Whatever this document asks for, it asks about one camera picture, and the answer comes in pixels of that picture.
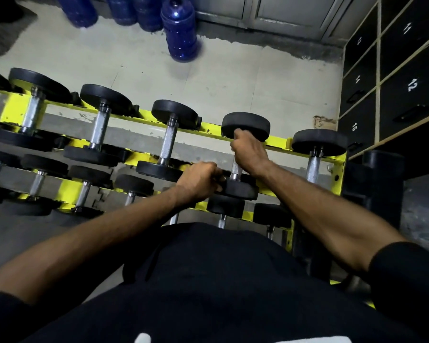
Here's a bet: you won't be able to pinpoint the blue plastic water bottle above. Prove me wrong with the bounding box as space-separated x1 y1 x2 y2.
160 0 199 63
55 0 99 28
104 0 138 26
132 0 165 32

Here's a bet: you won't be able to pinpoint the black steel-handled dumbbell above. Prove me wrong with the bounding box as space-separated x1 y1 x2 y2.
214 112 271 201

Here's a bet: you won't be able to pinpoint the person's right forearm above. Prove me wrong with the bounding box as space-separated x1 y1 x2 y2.
259 164 407 273

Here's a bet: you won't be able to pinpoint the person's black shirt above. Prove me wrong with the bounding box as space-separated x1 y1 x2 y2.
0 223 429 343

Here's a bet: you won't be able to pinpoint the grey metal cabinet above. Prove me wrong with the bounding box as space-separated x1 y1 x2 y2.
192 0 380 45

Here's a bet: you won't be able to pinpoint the black numbered locker cabinet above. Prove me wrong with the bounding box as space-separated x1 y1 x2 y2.
337 0 429 162

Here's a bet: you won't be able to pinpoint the yellow dumbbell rack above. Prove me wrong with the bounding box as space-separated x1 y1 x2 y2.
0 79 347 254

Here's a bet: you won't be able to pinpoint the person's right hand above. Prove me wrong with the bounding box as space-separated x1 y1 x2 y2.
230 129 272 179

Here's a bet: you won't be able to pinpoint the black gym equipment frame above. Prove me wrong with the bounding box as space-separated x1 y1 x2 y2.
292 150 405 282

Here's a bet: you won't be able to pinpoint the person's left hand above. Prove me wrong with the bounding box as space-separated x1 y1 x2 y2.
175 161 225 205

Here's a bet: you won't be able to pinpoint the rows of black dumbbells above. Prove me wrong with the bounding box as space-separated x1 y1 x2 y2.
0 67 348 243

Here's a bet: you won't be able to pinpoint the person's left forearm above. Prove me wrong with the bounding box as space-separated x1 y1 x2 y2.
0 187 194 306

